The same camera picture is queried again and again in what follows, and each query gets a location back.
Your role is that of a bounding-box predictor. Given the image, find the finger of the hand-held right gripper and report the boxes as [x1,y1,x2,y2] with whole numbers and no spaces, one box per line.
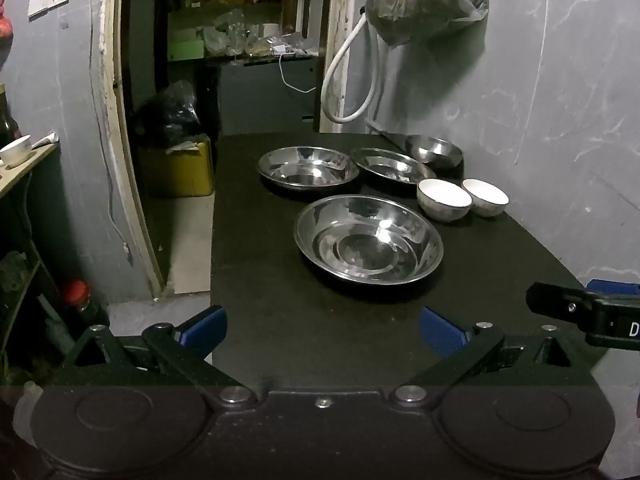
[586,278,640,297]
[526,282,604,335]

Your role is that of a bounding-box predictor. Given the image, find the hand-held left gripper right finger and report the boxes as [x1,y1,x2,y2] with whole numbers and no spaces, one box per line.
[390,306,601,409]

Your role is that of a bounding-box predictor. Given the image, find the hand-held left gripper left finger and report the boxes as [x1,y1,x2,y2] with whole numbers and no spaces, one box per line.
[50,305,253,408]

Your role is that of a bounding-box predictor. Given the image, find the large steel basin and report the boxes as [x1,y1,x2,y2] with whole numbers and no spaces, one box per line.
[294,194,445,287]

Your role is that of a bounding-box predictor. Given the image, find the white ceramic bowl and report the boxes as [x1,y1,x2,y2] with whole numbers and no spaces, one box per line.
[0,134,33,169]
[461,178,510,218]
[416,178,473,224]

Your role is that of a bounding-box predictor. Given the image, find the small steel bowl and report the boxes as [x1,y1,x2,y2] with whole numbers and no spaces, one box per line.
[405,134,464,169]

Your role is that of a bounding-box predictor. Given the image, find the red-capped dark bottle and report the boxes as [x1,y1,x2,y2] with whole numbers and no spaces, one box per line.
[60,280,110,333]

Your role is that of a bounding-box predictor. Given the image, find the yellow container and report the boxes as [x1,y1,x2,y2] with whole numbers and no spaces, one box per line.
[139,133,215,198]

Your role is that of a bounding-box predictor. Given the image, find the black plastic bag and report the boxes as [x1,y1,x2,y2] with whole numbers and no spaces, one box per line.
[134,79,202,148]

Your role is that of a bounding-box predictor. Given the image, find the wooden counter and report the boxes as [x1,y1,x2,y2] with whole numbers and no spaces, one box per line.
[0,141,62,200]

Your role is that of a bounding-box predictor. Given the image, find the dark cabinet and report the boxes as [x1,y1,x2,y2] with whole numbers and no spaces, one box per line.
[216,54,322,136]

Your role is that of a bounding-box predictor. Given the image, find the green box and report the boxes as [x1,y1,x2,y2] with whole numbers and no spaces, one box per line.
[167,39,206,62]

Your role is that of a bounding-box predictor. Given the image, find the dark glass bottle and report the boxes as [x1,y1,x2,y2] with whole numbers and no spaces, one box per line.
[0,84,22,149]

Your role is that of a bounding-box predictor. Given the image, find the clear plastic bag dark contents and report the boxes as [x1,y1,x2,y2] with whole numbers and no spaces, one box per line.
[364,0,489,47]

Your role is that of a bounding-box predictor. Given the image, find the cream door frame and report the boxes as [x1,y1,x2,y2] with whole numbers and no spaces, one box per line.
[99,0,166,297]

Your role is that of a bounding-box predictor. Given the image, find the black wall cable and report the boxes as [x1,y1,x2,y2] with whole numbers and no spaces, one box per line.
[87,0,135,266]

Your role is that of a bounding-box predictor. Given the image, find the white charger cable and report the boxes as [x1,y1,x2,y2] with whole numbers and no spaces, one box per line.
[272,45,317,95]

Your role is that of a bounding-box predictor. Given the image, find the white hose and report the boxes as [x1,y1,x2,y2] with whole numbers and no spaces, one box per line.
[320,10,387,124]

